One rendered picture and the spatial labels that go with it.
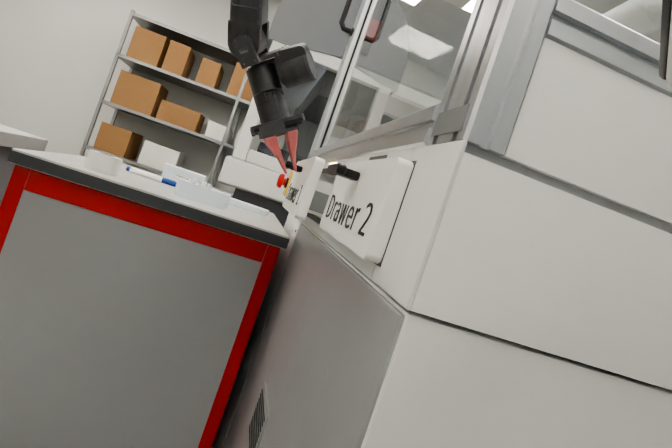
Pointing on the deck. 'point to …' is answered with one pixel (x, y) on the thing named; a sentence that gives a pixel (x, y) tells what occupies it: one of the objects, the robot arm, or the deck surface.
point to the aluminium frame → (539, 87)
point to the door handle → (351, 1)
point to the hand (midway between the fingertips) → (289, 168)
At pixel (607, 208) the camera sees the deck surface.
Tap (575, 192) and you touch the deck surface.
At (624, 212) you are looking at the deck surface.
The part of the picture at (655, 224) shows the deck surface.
